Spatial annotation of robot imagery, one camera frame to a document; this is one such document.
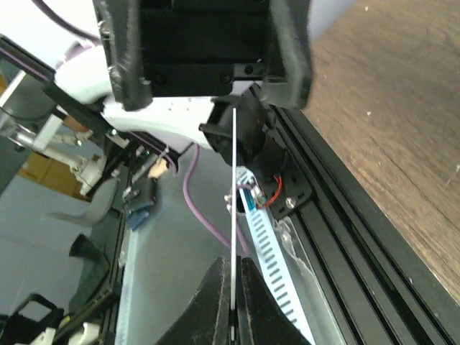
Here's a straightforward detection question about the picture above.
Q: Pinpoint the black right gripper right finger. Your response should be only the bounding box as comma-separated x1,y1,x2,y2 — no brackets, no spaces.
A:
236,257,309,345

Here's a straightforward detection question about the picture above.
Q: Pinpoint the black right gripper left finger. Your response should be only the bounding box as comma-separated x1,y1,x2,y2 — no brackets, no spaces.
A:
157,258,230,345

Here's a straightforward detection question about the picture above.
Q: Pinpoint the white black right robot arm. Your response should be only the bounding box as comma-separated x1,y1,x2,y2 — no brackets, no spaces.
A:
54,1,313,344

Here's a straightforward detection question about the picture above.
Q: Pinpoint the light blue cable duct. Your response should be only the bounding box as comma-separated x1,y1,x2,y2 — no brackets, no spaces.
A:
235,168,346,345

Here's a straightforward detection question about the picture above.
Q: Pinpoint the black front frame rail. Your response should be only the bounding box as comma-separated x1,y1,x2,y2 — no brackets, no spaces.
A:
256,107,459,344

